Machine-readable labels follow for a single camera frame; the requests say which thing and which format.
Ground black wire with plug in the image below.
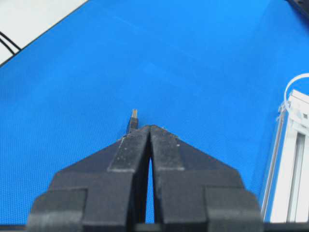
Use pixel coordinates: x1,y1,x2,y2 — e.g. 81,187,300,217
126,109,139,133

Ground black cables on table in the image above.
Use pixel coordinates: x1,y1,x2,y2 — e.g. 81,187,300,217
0,31,20,55

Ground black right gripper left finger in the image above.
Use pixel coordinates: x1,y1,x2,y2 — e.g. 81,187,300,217
27,126,150,232

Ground blue table mat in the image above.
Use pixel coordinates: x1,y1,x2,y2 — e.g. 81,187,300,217
0,0,309,224

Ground white zip tie loop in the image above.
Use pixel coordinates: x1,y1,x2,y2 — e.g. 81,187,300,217
276,73,309,125

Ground square aluminium extrusion frame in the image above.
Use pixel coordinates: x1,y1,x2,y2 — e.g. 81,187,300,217
259,90,309,223

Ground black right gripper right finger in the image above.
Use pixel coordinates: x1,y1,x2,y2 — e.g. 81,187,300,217
150,126,264,232

